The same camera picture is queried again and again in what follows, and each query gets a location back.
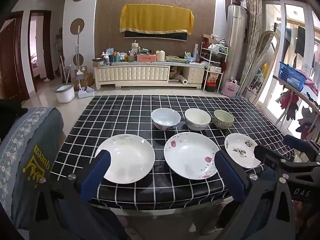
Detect white bowl blue red pattern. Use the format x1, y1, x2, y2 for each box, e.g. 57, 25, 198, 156
151, 108, 181, 131

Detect pink clothes pile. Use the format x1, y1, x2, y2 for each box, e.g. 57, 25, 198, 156
304, 70, 320, 93

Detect pink bag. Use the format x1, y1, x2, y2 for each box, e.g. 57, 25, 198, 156
221, 79, 240, 97

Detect black checked tablecloth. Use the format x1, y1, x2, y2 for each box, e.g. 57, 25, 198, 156
49, 95, 295, 210

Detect brown door frame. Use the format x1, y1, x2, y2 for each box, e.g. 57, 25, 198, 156
27, 10, 54, 92

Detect glass sliding door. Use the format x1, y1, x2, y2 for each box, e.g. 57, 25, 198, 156
260, 0, 320, 120

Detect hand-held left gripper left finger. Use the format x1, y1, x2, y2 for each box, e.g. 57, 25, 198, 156
29, 151, 112, 240

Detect small white plate green print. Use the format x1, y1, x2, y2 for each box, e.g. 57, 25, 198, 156
224, 133, 263, 169

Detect blue plastic basket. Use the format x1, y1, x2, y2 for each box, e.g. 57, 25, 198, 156
278, 61, 307, 92

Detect grey printed seat cover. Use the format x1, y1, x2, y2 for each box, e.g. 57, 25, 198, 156
0, 107, 64, 230

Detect white mop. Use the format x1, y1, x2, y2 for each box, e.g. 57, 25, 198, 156
74, 26, 84, 80

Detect white mop bucket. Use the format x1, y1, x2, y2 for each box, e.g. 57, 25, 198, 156
54, 82, 75, 103

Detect yellow cloth cover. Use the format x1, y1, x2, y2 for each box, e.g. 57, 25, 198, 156
119, 4, 195, 36

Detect silver standing air conditioner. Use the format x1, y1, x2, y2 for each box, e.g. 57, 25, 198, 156
226, 4, 248, 93

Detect cream oval floor mirror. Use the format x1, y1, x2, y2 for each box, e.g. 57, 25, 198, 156
240, 30, 280, 103

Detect cardboard box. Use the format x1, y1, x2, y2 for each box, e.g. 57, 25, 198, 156
71, 66, 94, 90

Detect brown wooden door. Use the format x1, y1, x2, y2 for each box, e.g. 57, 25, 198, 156
0, 11, 29, 100

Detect pink storage box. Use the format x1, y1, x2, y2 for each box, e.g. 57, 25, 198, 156
137, 54, 157, 62

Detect brown round wall disc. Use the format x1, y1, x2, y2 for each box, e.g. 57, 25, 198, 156
69, 18, 85, 35
72, 54, 84, 67

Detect cream TV cabinet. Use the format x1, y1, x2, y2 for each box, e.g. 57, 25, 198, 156
93, 61, 207, 90

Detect white dustpan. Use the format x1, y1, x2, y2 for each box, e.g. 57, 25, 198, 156
77, 85, 95, 99

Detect red hanging clothes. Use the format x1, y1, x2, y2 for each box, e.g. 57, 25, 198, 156
279, 91, 299, 120

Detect beige patterned curtain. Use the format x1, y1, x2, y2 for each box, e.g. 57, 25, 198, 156
240, 0, 263, 98

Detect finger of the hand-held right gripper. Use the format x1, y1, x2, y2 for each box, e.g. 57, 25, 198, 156
253, 144, 320, 173
283, 134, 320, 155

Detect white plate pink flowers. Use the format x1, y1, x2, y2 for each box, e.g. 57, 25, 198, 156
164, 132, 220, 180

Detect clothes drying rack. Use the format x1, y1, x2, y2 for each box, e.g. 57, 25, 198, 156
272, 75, 320, 140

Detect cream white bowl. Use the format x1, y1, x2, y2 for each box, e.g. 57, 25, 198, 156
184, 108, 211, 131

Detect black television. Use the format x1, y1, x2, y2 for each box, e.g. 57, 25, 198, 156
124, 30, 188, 42

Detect white metal shelf rack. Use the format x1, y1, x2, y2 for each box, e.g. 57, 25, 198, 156
200, 40, 229, 93

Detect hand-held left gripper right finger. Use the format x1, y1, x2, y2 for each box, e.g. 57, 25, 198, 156
214, 151, 294, 240

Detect green patterned bowl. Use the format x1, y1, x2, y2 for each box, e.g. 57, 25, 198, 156
213, 109, 235, 130

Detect large plain white plate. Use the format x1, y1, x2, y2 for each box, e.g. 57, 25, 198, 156
95, 134, 155, 184

